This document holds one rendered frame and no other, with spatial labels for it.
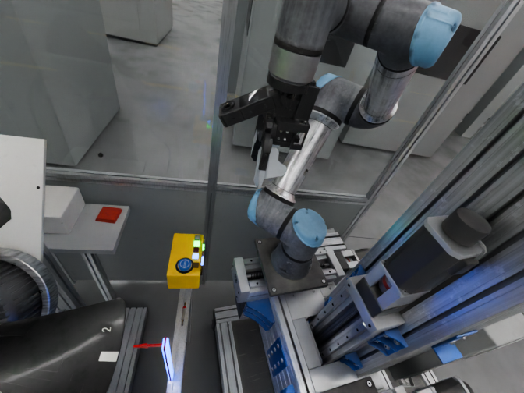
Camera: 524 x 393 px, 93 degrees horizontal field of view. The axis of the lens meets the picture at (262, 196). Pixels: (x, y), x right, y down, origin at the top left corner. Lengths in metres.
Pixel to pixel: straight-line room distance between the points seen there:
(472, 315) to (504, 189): 0.24
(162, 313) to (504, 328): 1.70
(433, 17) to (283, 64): 0.21
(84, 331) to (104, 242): 0.57
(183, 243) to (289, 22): 0.71
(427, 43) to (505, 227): 0.33
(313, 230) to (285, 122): 0.41
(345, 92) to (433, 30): 0.39
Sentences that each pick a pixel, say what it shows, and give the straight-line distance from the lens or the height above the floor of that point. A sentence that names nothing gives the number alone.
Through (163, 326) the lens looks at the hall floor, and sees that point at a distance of 1.91.
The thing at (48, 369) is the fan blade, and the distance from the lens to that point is 0.69.
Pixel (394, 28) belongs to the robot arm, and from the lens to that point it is 0.47.
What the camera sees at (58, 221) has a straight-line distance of 1.21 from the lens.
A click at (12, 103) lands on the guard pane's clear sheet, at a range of 1.22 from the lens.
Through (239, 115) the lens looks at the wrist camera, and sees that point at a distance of 0.45.
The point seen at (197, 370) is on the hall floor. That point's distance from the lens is 1.84.
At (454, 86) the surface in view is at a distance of 1.24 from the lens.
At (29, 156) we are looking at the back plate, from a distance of 0.87.
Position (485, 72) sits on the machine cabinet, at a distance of 4.53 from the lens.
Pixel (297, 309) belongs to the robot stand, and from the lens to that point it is 0.99.
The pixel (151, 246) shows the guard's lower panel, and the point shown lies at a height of 0.48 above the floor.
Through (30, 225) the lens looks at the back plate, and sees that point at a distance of 0.89.
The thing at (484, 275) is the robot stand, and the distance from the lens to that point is 0.62.
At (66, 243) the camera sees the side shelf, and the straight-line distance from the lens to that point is 1.25.
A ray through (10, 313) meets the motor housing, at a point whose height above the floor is 1.12.
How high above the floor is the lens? 1.81
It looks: 43 degrees down
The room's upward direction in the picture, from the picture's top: 17 degrees clockwise
